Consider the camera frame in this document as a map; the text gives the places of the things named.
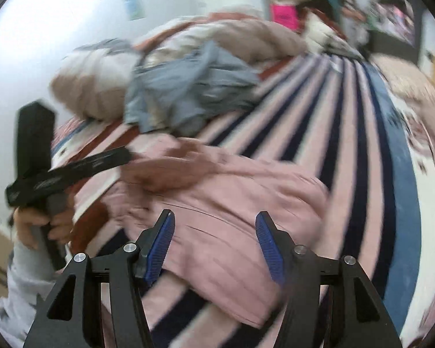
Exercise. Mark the bright pink bag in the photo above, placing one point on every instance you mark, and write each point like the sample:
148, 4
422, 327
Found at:
286, 15

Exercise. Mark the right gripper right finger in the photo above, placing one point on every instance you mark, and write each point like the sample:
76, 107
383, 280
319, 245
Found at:
329, 302

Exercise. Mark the white cushion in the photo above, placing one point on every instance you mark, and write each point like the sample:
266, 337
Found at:
318, 34

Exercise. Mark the floral pink pillow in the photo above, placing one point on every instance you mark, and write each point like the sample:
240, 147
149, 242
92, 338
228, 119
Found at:
405, 79

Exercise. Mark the striped plush bed blanket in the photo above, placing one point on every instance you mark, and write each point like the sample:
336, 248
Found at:
368, 147

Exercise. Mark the grey star-print left sleeve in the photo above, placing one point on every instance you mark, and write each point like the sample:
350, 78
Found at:
30, 276

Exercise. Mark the blue wall sticker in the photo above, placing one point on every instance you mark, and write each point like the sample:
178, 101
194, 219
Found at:
134, 9

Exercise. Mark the fingers of the left gripper side view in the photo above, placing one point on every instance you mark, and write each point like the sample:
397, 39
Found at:
110, 159

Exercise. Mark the person's left hand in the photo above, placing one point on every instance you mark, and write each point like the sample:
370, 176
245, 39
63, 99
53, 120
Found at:
61, 225

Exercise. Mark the dark cluttered shelf unit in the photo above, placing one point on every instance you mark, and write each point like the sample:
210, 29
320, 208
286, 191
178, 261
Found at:
395, 28

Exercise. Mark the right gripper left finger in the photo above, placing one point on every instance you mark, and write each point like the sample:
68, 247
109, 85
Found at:
71, 314

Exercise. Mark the pink checked pants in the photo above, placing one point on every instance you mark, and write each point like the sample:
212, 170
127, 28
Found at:
216, 196

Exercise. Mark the grey-blue crumpled garment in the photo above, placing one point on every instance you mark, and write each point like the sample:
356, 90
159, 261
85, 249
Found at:
182, 95

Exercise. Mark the beige pink rumpled duvet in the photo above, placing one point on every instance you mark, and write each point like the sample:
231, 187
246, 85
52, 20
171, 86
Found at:
93, 79

